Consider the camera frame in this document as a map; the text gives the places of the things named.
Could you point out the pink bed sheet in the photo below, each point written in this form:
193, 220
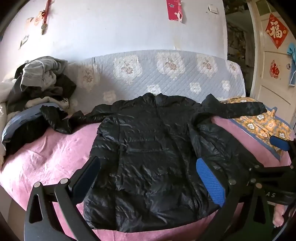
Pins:
50, 157

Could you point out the grey garment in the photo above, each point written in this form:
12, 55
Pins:
37, 69

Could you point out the red hanging ornament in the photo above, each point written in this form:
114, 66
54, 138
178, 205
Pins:
46, 16

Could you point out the red height chart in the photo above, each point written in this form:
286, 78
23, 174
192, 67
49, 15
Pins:
174, 10

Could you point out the cream cloth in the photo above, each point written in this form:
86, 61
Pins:
46, 102

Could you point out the orange floral blanket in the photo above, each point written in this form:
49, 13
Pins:
261, 125

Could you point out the cream wooden door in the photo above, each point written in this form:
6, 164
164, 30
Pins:
272, 97

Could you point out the small faded wall sticker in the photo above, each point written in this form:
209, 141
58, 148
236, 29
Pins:
24, 41

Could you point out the red diamond door poster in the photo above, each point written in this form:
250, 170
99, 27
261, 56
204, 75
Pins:
276, 31

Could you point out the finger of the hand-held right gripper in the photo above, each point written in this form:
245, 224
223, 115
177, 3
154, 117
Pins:
280, 143
272, 175

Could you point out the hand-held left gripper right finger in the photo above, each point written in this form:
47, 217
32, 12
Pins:
210, 183

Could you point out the black puffer jacket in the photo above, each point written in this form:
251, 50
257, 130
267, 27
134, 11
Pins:
148, 150

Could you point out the blue and black jacket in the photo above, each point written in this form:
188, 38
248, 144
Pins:
23, 120

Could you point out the light blue hanging towel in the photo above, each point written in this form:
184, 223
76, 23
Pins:
292, 49

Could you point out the white bedding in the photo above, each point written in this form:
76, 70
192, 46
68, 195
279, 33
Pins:
7, 90

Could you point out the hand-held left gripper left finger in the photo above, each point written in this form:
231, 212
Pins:
85, 178

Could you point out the faded flower wall sticker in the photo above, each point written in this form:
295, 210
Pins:
34, 22

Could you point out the red paper cutout sticker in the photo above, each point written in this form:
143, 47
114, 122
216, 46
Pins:
274, 69

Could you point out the person's right hand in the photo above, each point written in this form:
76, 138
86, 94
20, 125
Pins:
280, 216

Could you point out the white wall switch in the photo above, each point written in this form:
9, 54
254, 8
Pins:
213, 8

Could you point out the quilted floral sofa cover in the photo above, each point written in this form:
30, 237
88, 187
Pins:
143, 76

